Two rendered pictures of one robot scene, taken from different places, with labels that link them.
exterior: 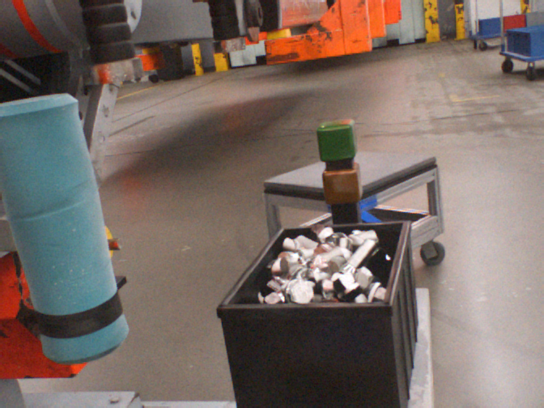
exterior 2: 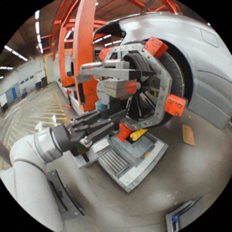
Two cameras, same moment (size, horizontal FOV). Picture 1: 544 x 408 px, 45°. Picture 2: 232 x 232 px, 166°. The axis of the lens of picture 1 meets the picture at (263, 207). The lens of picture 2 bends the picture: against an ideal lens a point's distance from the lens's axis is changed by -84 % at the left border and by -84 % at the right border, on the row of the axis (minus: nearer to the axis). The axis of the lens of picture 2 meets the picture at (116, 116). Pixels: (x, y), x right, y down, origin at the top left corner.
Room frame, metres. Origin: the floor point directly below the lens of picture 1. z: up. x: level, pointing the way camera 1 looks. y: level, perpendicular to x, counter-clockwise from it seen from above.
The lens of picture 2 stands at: (1.03, -0.19, 0.99)
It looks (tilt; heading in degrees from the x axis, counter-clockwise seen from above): 34 degrees down; 124
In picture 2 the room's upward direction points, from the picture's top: straight up
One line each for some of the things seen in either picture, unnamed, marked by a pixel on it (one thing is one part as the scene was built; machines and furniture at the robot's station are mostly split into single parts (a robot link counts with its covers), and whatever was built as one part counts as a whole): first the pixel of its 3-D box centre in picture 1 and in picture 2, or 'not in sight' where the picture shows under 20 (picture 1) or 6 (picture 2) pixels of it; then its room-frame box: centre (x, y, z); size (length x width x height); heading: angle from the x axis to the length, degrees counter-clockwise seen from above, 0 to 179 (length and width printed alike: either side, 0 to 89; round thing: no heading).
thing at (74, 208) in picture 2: not in sight; (55, 200); (0.65, -0.68, 0.15); 0.50 x 0.50 x 0.30; 76
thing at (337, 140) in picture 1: (337, 140); (78, 144); (0.72, -0.09, 0.64); 0.04 x 0.04 x 0.04; 75
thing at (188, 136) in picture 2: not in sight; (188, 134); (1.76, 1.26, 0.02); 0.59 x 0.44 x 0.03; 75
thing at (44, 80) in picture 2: not in sight; (41, 84); (-7.97, 0.91, 0.55); 1.40 x 0.80 x 1.09; 74
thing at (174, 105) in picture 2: not in sight; (175, 105); (1.08, 0.21, 0.85); 0.09 x 0.08 x 0.07; 165
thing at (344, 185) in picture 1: (342, 183); (81, 149); (0.72, -0.09, 0.59); 0.04 x 0.04 x 0.04; 75
